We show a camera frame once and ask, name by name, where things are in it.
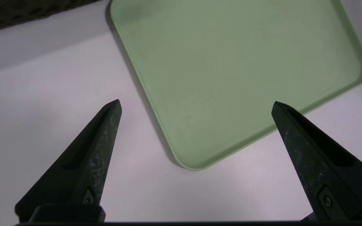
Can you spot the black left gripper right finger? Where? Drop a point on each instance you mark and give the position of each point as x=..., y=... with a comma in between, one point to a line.
x=325, y=175

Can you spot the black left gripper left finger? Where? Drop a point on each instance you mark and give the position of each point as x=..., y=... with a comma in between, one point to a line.
x=83, y=169

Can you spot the light green plastic tray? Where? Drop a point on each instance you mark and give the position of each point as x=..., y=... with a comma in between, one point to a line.
x=237, y=78

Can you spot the dark brown wicker basket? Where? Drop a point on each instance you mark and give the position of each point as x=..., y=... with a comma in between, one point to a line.
x=17, y=12

